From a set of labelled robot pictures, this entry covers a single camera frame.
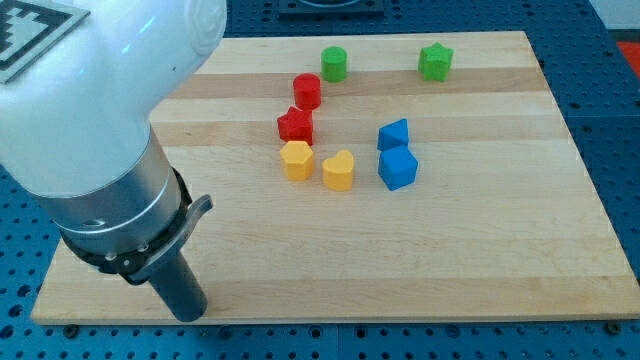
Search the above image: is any blue cube block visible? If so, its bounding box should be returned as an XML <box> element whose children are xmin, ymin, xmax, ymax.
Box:
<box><xmin>378</xmin><ymin>146</ymin><xmax>419</xmax><ymax>191</ymax></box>

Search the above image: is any wooden board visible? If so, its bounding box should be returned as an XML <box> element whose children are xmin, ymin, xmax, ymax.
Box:
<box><xmin>30</xmin><ymin>30</ymin><xmax>640</xmax><ymax>326</ymax></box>

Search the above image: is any red cylinder block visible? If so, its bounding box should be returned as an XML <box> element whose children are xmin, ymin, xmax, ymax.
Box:
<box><xmin>293</xmin><ymin>73</ymin><xmax>321</xmax><ymax>110</ymax></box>

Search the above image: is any green star block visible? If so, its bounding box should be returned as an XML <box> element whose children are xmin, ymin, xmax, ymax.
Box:
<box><xmin>418</xmin><ymin>42</ymin><xmax>454</xmax><ymax>82</ymax></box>

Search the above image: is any red star block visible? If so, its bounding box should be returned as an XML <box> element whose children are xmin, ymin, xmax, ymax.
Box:
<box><xmin>277</xmin><ymin>107</ymin><xmax>314</xmax><ymax>146</ymax></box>

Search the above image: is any yellow hexagon block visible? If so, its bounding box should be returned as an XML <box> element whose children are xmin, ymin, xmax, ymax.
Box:
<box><xmin>280</xmin><ymin>141</ymin><xmax>314</xmax><ymax>181</ymax></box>

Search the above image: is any red object at edge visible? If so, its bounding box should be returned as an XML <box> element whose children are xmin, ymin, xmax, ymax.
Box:
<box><xmin>617</xmin><ymin>41</ymin><xmax>640</xmax><ymax>77</ymax></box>

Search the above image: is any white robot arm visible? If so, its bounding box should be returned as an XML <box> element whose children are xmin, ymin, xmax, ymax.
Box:
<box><xmin>1</xmin><ymin>1</ymin><xmax>227</xmax><ymax>284</ymax></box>

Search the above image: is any blue triangle block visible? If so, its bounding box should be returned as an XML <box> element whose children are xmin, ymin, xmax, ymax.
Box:
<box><xmin>377</xmin><ymin>118</ymin><xmax>409</xmax><ymax>151</ymax></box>

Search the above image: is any green cylinder block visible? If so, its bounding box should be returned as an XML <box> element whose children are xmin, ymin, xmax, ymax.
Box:
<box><xmin>321</xmin><ymin>46</ymin><xmax>348</xmax><ymax>83</ymax></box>

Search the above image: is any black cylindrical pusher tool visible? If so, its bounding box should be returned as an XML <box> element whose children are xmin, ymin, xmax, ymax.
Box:
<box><xmin>149</xmin><ymin>253</ymin><xmax>208</xmax><ymax>322</ymax></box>

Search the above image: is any yellow heart block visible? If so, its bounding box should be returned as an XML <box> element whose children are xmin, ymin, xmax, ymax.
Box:
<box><xmin>322</xmin><ymin>150</ymin><xmax>355</xmax><ymax>191</ymax></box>

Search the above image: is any black white fiducial marker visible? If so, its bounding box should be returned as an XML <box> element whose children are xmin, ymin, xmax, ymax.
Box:
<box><xmin>1</xmin><ymin>0</ymin><xmax>91</xmax><ymax>85</ymax></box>

